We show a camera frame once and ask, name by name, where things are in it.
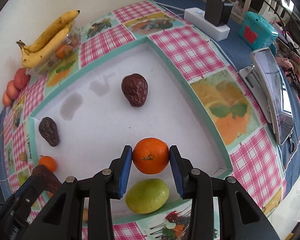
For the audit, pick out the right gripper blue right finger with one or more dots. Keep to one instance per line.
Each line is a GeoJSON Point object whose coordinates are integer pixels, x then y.
{"type": "Point", "coordinates": [176, 164]}

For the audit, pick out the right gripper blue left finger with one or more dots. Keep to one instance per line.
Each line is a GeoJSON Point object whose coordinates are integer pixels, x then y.
{"type": "Point", "coordinates": [124, 169]}

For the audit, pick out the small green mango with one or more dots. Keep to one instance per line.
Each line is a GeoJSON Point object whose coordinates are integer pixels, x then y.
{"type": "Point", "coordinates": [147, 196]}

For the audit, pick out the large green mango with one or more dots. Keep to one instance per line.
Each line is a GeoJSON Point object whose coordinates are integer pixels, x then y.
{"type": "Point", "coordinates": [22, 177]}

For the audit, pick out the dark brown date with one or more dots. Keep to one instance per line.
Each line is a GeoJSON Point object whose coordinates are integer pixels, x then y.
{"type": "Point", "coordinates": [52, 184]}
{"type": "Point", "coordinates": [135, 89]}
{"type": "Point", "coordinates": [48, 130]}

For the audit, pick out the small brown longan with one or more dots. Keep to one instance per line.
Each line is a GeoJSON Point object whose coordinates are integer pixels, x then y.
{"type": "Point", "coordinates": [23, 157]}
{"type": "Point", "coordinates": [85, 215]}

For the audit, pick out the white tray teal rim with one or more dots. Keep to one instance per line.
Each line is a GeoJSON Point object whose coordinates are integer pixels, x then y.
{"type": "Point", "coordinates": [95, 121]}

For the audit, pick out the clear plastic fruit tray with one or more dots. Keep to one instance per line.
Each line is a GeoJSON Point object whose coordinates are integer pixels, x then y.
{"type": "Point", "coordinates": [74, 40]}

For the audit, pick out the red apple left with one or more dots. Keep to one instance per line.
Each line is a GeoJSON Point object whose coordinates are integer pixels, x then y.
{"type": "Point", "coordinates": [6, 100]}

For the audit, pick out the red apple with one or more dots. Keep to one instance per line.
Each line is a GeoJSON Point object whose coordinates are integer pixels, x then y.
{"type": "Point", "coordinates": [6, 100]}
{"type": "Point", "coordinates": [21, 78]}
{"type": "Point", "coordinates": [11, 91]}

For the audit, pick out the tangerine in plastic tray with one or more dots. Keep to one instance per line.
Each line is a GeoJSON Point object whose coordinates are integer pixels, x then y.
{"type": "Point", "coordinates": [63, 51]}

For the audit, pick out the red apple middle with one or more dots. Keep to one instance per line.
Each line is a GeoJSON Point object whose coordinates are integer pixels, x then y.
{"type": "Point", "coordinates": [11, 91]}

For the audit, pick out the red apple right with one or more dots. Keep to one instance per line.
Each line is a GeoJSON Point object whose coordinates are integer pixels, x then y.
{"type": "Point", "coordinates": [21, 78]}

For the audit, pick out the yellow banana bunch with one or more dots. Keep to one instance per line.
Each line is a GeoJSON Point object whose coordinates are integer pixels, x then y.
{"type": "Point", "coordinates": [47, 40]}

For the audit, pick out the white power strip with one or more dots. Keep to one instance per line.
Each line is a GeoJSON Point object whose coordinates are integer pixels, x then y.
{"type": "Point", "coordinates": [196, 17]}

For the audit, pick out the black power adapter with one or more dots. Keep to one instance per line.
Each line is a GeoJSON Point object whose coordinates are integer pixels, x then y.
{"type": "Point", "coordinates": [218, 12]}

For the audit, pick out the teal toy camera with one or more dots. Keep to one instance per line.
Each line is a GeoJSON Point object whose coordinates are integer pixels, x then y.
{"type": "Point", "coordinates": [257, 30]}

